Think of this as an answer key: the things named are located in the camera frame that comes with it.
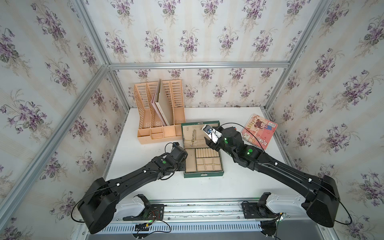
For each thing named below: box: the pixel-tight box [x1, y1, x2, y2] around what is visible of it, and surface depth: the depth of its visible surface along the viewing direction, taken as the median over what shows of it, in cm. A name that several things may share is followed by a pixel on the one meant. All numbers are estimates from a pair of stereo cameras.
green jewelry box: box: [181, 120, 224, 178], surface depth 88 cm
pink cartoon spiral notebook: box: [241, 113, 279, 150], surface depth 107 cm
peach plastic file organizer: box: [133, 79, 186, 145], surface depth 102 cm
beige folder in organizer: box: [150, 78, 174, 126], surface depth 94 cm
